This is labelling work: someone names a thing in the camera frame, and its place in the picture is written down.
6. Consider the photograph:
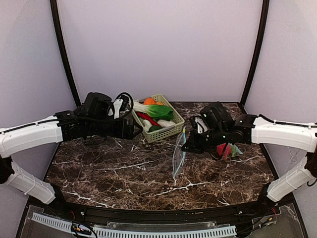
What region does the clear zip bag blue zipper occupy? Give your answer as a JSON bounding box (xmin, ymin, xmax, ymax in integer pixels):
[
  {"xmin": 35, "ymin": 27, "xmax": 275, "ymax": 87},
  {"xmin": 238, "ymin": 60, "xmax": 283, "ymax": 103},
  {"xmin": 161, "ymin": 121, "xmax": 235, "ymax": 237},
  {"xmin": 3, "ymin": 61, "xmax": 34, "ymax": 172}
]
[{"xmin": 216, "ymin": 143, "xmax": 243, "ymax": 158}]

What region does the dark green toy vegetable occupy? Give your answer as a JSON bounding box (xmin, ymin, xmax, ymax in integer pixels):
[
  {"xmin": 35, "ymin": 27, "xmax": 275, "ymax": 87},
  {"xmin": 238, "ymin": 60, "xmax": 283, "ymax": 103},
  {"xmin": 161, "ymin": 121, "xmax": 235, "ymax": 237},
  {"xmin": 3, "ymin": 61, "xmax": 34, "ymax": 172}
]
[{"xmin": 148, "ymin": 125, "xmax": 162, "ymax": 132}]

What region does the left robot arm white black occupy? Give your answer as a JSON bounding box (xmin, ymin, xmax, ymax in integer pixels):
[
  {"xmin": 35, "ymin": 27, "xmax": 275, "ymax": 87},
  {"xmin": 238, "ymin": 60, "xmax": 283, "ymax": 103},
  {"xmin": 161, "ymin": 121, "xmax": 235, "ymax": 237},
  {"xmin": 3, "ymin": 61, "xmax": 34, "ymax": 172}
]
[{"xmin": 0, "ymin": 92, "xmax": 136, "ymax": 204}]

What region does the beige perforated plastic basket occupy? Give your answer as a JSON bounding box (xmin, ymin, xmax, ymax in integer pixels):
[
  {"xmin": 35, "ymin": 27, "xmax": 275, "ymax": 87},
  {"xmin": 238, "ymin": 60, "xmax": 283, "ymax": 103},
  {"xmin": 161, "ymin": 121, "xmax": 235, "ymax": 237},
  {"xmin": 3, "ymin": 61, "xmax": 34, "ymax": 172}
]
[{"xmin": 132, "ymin": 94, "xmax": 185, "ymax": 143}]

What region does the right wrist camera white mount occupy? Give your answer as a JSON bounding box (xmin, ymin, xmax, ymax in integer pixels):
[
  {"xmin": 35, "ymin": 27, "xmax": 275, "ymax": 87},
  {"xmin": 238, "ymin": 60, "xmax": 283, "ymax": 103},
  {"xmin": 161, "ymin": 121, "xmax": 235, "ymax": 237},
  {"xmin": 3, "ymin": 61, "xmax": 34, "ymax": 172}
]
[{"xmin": 190, "ymin": 115, "xmax": 209, "ymax": 134}]

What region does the spare clear zip bag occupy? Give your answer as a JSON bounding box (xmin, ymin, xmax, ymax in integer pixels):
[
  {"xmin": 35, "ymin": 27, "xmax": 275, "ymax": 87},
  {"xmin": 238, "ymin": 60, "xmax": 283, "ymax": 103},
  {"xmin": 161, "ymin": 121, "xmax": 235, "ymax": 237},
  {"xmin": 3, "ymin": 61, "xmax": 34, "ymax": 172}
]
[{"xmin": 172, "ymin": 126, "xmax": 186, "ymax": 179}]

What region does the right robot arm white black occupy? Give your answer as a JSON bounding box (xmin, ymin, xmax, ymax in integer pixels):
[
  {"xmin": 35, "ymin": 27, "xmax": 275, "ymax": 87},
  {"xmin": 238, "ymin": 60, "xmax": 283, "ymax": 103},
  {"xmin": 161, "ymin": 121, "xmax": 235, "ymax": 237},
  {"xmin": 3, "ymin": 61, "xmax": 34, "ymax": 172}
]
[{"xmin": 181, "ymin": 102, "xmax": 317, "ymax": 204}]

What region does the left black frame post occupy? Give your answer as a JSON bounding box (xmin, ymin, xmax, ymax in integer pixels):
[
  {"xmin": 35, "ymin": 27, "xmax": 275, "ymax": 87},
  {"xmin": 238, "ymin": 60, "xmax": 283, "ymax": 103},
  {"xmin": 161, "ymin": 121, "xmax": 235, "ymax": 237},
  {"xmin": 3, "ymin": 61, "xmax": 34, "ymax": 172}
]
[{"xmin": 50, "ymin": 0, "xmax": 81, "ymax": 106}]

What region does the black frame post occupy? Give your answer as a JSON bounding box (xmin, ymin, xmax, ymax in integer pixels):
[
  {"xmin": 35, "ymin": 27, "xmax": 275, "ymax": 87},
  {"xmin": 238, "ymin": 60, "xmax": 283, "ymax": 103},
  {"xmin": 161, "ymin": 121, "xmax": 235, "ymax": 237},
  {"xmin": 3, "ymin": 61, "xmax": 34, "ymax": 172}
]
[
  {"xmin": 50, "ymin": 0, "xmax": 81, "ymax": 106},
  {"xmin": 239, "ymin": 0, "xmax": 270, "ymax": 108}
]

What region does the black front rail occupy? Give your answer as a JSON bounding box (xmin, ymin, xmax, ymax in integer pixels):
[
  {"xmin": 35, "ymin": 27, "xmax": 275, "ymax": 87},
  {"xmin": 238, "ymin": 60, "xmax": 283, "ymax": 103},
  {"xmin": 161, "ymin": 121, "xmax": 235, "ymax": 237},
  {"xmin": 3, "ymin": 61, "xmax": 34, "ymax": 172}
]
[{"xmin": 44, "ymin": 198, "xmax": 295, "ymax": 225}]

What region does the right black frame post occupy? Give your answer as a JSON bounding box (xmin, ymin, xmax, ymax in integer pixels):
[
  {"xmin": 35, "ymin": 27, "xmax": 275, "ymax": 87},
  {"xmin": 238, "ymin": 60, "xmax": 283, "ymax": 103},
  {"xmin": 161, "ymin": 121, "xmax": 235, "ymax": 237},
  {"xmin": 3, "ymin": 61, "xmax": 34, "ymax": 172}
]
[{"xmin": 239, "ymin": 0, "xmax": 270, "ymax": 108}]

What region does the red chili pepper toy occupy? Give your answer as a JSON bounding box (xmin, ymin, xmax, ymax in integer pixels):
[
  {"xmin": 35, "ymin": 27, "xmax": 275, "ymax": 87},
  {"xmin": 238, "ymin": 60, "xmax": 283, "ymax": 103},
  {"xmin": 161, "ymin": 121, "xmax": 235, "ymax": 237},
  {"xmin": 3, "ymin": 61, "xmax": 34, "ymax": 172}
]
[{"xmin": 136, "ymin": 112, "xmax": 159, "ymax": 126}]

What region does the orange toy fruit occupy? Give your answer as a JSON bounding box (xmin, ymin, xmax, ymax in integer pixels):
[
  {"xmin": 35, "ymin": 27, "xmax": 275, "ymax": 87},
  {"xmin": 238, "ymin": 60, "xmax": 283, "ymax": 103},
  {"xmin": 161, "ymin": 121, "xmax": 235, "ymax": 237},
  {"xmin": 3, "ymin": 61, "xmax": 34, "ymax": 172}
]
[{"xmin": 143, "ymin": 98, "xmax": 163, "ymax": 106}]

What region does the red toy apple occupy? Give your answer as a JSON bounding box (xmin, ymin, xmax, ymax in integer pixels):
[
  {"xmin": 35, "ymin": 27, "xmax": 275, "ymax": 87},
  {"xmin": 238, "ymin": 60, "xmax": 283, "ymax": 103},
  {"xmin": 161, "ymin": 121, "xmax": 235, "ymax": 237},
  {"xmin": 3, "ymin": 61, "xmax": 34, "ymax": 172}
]
[{"xmin": 216, "ymin": 143, "xmax": 231, "ymax": 158}]

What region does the green white bok choy toy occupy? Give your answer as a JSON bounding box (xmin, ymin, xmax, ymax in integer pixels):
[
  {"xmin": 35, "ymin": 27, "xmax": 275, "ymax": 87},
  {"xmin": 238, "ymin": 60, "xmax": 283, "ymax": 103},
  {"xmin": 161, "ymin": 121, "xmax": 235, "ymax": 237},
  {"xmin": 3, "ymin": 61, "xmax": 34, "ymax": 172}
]
[{"xmin": 133, "ymin": 102, "xmax": 174, "ymax": 121}]

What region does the white slotted cable duct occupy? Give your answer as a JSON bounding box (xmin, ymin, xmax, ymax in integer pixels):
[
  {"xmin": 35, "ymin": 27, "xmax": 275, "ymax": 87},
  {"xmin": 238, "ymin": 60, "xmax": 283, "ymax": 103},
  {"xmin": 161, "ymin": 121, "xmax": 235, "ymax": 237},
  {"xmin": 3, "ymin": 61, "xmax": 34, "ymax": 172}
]
[{"xmin": 32, "ymin": 212, "xmax": 237, "ymax": 238}]

